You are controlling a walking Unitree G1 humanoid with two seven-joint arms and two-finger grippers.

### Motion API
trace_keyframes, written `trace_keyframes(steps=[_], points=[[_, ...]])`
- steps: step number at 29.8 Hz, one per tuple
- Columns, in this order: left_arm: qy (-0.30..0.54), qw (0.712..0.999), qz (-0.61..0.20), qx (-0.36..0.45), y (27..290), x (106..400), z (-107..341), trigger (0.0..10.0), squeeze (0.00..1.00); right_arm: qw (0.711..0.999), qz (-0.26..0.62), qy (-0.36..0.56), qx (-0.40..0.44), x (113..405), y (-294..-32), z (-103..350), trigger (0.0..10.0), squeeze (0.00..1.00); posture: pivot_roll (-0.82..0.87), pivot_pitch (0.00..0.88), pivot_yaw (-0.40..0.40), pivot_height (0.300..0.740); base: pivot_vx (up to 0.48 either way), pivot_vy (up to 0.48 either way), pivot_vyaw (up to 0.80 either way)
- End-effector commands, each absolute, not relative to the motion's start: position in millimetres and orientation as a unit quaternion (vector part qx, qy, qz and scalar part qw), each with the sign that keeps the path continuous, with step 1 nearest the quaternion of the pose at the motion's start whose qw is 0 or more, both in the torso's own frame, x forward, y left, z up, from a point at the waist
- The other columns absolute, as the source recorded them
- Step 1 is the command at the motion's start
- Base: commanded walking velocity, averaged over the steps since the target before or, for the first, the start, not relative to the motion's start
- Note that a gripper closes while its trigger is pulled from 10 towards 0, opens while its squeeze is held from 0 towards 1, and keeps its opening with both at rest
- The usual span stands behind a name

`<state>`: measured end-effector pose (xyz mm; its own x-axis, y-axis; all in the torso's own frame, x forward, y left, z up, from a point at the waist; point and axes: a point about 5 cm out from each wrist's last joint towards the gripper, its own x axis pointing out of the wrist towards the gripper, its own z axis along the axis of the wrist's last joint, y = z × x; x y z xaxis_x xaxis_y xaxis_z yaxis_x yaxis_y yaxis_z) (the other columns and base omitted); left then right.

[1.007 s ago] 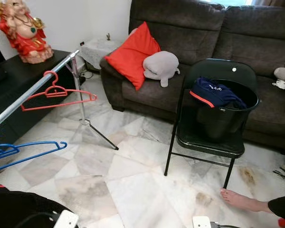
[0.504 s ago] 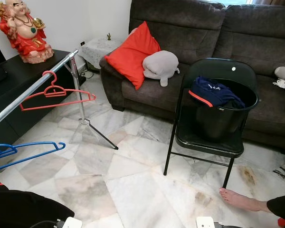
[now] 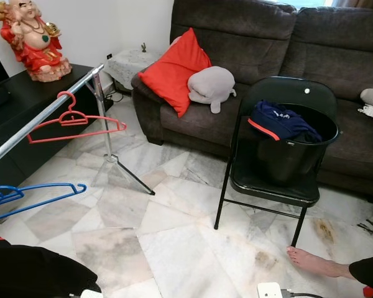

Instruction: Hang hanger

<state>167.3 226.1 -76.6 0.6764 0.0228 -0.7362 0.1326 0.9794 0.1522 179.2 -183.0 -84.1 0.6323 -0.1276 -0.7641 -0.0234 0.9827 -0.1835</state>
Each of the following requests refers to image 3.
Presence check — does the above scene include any red laughing Buddha statue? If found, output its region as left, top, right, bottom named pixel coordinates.
left=0, top=0, right=73, bottom=83

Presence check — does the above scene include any person bare foot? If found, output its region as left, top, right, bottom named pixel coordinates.
left=285, top=245, right=356, bottom=279

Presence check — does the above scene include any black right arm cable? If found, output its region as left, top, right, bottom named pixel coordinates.
left=280, top=288, right=325, bottom=298

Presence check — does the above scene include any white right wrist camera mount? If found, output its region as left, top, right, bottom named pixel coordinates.
left=257, top=282, right=284, bottom=298

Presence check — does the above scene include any red plastic hanger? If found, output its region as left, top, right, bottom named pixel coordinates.
left=27, top=91, right=128, bottom=145

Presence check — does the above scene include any silver metal clothes rack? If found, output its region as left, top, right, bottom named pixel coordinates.
left=0, top=63, right=157, bottom=197

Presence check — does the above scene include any black laundry basket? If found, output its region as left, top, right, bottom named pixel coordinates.
left=247, top=102, right=340, bottom=188

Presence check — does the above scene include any black folding chair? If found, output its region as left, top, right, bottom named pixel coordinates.
left=213, top=76, right=341, bottom=248

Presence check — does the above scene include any red square pillow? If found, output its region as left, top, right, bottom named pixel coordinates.
left=137, top=27, right=213, bottom=119

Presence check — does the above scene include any navy shirt with red stripe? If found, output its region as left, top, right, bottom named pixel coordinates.
left=247, top=99, right=323, bottom=143

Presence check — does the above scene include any person leg in black trousers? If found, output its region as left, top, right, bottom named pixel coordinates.
left=348, top=253, right=373, bottom=298

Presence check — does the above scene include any grey seal plush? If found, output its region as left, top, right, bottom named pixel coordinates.
left=186, top=65, right=237, bottom=115

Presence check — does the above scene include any black television console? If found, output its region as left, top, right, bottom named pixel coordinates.
left=0, top=62, right=114, bottom=188

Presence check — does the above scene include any dark brown fabric sofa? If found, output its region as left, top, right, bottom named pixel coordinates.
left=131, top=0, right=373, bottom=204

